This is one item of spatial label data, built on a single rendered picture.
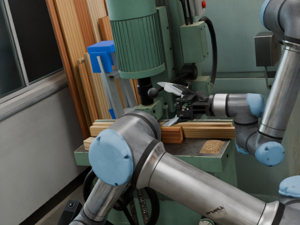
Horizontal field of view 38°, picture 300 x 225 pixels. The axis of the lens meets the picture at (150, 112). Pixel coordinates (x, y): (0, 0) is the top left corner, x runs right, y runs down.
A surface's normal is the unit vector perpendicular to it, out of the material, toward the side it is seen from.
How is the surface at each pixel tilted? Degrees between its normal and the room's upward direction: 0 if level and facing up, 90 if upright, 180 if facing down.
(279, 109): 80
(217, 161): 90
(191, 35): 90
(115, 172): 87
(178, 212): 90
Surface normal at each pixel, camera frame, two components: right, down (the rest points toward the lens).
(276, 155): 0.21, 0.30
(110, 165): -0.51, 0.30
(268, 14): -0.98, 0.11
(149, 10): 0.74, 0.11
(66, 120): 0.88, 0.02
